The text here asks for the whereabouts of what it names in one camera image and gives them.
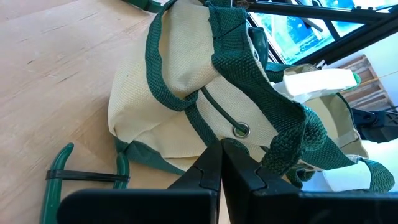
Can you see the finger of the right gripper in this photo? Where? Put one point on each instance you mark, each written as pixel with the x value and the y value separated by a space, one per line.
pixel 379 127

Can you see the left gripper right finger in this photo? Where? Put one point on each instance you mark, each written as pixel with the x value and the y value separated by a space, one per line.
pixel 239 174

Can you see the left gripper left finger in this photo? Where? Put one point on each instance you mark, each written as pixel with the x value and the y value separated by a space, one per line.
pixel 208 174

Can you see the beige green-trimmed gardening bag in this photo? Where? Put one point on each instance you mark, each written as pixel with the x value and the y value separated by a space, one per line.
pixel 186 46

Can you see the black aluminium table frame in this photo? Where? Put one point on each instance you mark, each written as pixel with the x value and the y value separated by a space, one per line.
pixel 357 39

